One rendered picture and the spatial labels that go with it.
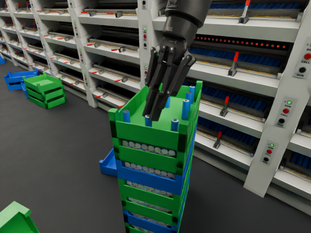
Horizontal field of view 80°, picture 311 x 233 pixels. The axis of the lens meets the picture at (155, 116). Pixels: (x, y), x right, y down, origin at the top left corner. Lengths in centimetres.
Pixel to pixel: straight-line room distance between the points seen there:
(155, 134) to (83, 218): 61
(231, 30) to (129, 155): 59
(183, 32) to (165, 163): 32
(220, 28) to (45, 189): 109
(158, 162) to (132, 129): 11
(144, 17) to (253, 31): 53
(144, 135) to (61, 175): 77
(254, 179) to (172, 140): 65
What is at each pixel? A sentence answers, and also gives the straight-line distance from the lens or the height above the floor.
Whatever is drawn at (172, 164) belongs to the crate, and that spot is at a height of 43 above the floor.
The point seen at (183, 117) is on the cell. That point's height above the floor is 50.
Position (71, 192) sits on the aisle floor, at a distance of 107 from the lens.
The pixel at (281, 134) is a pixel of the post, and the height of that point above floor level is 36.
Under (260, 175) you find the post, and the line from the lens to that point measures 101.
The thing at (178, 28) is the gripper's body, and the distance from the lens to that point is 44.
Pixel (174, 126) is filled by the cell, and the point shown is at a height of 53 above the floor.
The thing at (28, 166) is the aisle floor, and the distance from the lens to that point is 132.
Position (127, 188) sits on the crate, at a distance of 64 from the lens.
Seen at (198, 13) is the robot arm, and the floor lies 77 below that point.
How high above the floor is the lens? 78
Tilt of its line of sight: 30 degrees down
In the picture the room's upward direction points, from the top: straight up
